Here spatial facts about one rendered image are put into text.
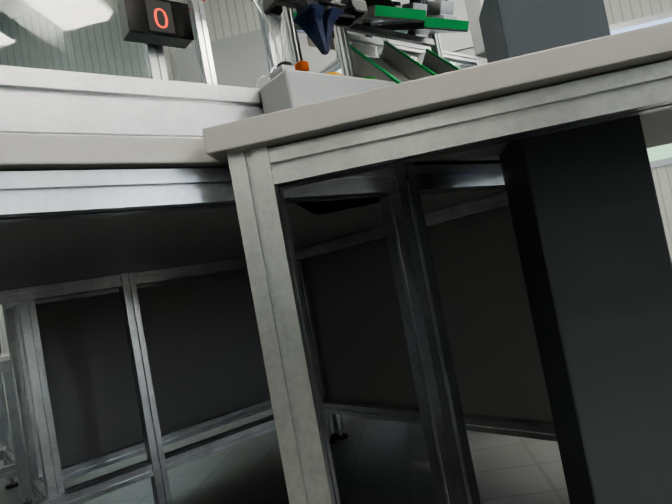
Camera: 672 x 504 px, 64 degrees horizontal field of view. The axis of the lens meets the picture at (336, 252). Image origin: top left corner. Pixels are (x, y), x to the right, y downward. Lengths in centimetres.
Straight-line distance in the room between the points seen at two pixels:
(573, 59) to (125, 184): 47
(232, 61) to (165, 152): 420
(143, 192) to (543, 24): 59
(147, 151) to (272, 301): 21
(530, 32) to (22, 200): 67
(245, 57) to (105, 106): 410
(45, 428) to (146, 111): 143
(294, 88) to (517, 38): 32
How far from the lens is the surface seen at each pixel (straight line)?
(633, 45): 63
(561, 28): 88
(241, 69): 476
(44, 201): 58
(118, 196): 60
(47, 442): 200
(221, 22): 501
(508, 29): 86
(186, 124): 73
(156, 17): 112
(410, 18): 127
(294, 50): 141
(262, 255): 59
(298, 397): 60
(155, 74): 112
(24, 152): 58
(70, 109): 69
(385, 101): 58
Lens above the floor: 67
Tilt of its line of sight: 3 degrees up
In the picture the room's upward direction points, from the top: 11 degrees counter-clockwise
